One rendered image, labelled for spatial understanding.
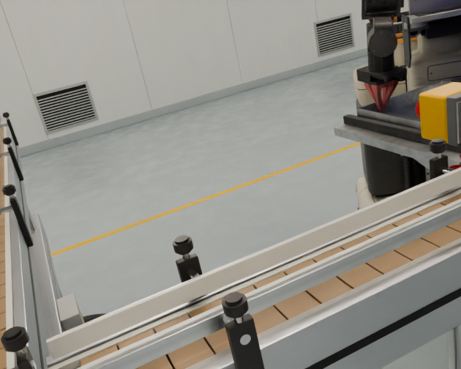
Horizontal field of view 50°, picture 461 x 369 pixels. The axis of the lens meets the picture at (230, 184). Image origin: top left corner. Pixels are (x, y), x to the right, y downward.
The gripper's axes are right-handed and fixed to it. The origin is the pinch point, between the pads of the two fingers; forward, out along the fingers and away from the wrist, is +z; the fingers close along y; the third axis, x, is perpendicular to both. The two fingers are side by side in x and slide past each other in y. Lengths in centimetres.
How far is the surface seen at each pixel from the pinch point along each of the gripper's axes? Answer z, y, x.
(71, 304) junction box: 38, -29, -82
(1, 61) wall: 35, -483, -79
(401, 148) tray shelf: 1.0, 19.1, -11.9
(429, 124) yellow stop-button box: -12.1, 36.6, -22.6
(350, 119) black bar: 0.6, -0.5, -8.9
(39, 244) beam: 42, -76, -86
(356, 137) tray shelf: 2.5, 5.1, -11.8
